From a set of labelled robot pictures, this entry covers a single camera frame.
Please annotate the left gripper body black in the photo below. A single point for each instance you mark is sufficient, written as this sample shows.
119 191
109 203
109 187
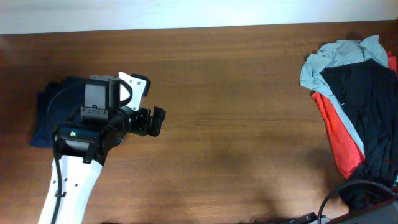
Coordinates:
140 121

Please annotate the black t-shirt with white logo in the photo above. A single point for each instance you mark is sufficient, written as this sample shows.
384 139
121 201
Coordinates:
367 93

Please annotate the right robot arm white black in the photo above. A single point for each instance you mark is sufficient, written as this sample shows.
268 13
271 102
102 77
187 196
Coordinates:
382 213

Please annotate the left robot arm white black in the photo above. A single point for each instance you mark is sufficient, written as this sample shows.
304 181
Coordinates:
110 109

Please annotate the folded navy blue garment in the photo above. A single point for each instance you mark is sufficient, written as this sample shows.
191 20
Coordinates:
55 104

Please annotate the grey t-shirt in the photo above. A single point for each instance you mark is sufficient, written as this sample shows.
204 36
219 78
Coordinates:
341 52

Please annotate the red garment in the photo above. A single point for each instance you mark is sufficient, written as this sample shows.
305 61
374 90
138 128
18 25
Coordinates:
346 153

